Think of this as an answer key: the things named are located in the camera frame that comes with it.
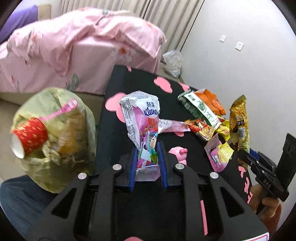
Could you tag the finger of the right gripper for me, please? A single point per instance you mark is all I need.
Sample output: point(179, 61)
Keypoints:
point(247, 158)
point(254, 153)

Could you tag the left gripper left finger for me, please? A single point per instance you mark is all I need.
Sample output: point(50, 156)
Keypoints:
point(84, 210)

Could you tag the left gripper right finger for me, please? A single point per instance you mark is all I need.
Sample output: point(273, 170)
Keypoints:
point(210, 209)

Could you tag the gold yellow snack bag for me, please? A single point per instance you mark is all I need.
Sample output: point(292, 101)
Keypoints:
point(239, 127)

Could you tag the pink caterpillar toy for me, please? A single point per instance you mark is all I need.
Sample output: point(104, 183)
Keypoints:
point(180, 153)

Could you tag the orange plastic bag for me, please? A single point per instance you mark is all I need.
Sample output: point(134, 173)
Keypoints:
point(211, 101)

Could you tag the red paper cup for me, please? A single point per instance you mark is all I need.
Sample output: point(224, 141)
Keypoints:
point(28, 137)

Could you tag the pink Kleenex tissue pack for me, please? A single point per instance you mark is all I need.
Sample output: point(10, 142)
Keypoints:
point(141, 113)

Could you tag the pink long snack wrapper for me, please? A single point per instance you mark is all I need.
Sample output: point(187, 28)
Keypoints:
point(172, 126)

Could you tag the yellow bag lined trash bin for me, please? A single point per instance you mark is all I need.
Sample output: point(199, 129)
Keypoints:
point(71, 145)

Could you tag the person's right hand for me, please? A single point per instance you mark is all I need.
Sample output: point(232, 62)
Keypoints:
point(271, 216)

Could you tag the yellow pink snack packet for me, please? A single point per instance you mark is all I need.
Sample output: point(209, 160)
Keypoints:
point(218, 154)

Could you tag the yellow crumpled wrapper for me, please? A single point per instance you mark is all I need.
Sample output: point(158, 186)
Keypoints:
point(224, 129)

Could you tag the red gold snack packet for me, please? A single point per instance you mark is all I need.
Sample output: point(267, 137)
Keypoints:
point(201, 129)

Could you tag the person's blue jeans leg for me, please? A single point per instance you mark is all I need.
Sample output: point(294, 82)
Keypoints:
point(23, 201)

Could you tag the black tablecloth pink shapes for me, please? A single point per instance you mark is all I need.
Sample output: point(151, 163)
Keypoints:
point(148, 211)

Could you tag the green white snack packet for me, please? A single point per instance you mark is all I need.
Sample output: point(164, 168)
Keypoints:
point(198, 108)

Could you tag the clear plastic bag on floor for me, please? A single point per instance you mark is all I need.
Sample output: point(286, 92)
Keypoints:
point(173, 62)

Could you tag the pink floral bed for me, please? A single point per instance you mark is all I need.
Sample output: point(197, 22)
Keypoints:
point(88, 69)

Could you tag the beige headboard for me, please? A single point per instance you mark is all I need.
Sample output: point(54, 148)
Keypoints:
point(44, 12)

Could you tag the purple pillow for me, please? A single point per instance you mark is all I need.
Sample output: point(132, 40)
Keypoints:
point(17, 20)

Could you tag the right wall socket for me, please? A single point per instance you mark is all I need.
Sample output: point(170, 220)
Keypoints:
point(239, 46)

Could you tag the left wall switch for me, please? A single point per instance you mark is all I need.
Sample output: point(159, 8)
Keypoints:
point(223, 38)

